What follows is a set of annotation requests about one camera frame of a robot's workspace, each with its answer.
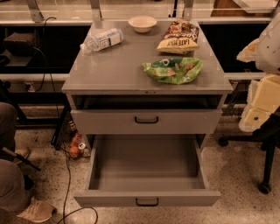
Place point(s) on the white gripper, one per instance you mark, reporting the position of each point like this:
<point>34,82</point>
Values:
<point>269,48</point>

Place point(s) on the white bowl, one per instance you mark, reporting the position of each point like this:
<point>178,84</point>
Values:
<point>142,24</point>

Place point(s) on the green rice chip bag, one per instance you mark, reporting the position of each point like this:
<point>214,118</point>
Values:
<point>175,70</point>

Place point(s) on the beige sneaker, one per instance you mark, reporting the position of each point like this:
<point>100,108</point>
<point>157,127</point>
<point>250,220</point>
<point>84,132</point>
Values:
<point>38,211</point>

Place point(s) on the person leg in trousers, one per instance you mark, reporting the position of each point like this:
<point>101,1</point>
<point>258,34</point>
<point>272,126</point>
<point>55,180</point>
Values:
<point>13,196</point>

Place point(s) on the brown yellow chip bag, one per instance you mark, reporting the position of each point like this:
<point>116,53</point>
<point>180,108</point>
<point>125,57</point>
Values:
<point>180,38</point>

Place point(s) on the grey drawer cabinet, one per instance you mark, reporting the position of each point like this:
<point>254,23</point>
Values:
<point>132,89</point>

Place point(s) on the clear plastic water bottle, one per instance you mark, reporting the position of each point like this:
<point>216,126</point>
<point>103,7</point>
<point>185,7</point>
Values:
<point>96,41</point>

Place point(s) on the orange cans on floor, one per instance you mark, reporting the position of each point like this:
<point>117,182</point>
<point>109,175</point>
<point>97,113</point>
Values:
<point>77,146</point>

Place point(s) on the open grey lower drawer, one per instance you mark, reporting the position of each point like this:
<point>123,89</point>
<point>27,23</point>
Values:
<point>146,171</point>

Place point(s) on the grey upper drawer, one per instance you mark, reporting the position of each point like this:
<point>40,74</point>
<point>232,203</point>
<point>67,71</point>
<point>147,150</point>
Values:
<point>159,121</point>

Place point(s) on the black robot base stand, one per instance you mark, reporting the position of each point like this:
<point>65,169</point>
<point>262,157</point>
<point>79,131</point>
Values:
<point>269,136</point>

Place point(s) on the dark box on shelf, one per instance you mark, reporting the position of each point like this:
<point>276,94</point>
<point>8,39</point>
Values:
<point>20,44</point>

